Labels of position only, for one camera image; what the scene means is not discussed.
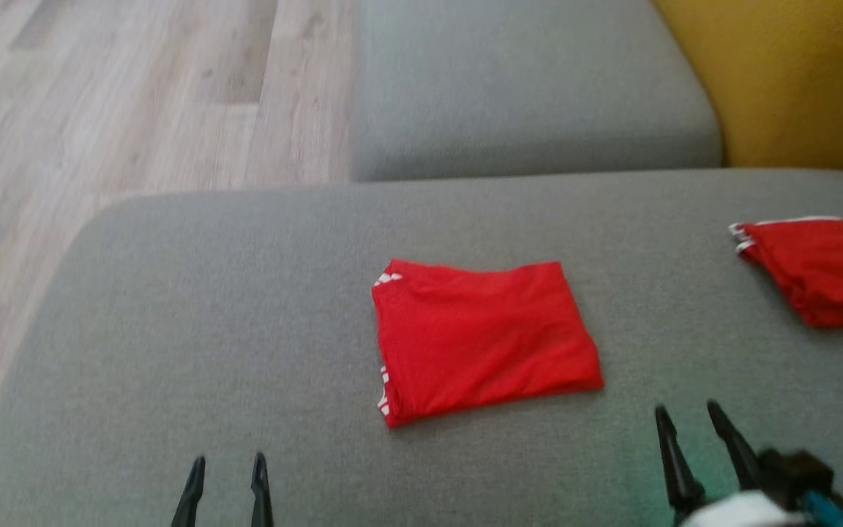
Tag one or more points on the yellow sofa backrest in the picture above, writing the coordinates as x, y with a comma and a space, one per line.
795, 80

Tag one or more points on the small grey sofa cushion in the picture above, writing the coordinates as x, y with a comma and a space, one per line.
531, 88

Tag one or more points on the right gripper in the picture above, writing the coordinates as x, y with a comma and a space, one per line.
736, 512

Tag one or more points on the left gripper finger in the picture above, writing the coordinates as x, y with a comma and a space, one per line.
191, 498
262, 498

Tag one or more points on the large grey sofa seat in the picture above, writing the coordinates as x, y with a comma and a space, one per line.
246, 366

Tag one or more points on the folded red garment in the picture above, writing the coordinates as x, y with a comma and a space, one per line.
824, 271

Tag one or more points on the red white-trimmed shirt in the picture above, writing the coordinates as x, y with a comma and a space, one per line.
480, 340

